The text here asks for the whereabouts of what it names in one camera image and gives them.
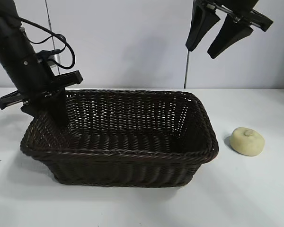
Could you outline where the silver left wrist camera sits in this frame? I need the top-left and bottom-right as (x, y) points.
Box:
(36, 50), (60, 70)

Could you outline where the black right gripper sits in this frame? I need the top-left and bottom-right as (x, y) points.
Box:
(185, 0), (274, 60)

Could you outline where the black camera cable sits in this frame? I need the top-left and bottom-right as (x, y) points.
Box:
(15, 15), (76, 70)

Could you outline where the pale yellow egg yolk pastry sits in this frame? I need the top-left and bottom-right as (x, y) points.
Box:
(230, 127), (266, 157)

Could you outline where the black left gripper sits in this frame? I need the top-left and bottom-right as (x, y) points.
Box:
(0, 52), (83, 127)

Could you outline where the dark brown woven basket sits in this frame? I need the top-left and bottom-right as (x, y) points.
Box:
(20, 88), (220, 189)

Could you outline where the thin grey wall strip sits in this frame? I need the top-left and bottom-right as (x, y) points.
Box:
(44, 0), (63, 88)
(183, 50), (192, 89)

